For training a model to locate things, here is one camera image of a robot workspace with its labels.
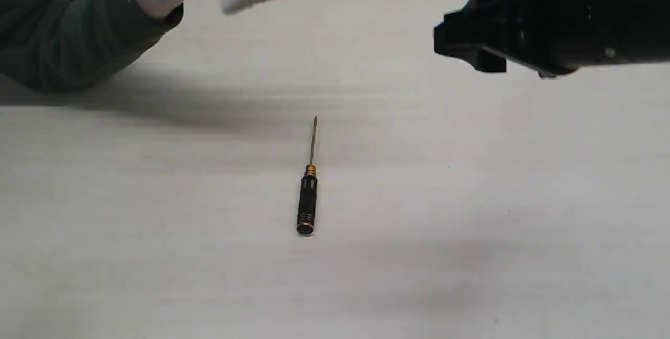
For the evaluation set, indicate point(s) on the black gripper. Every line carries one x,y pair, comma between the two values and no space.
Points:
557,37

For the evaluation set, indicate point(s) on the black and gold screwdriver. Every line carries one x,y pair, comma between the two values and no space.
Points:
306,216

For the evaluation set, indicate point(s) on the dark green sleeved forearm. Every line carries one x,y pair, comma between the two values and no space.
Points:
60,46

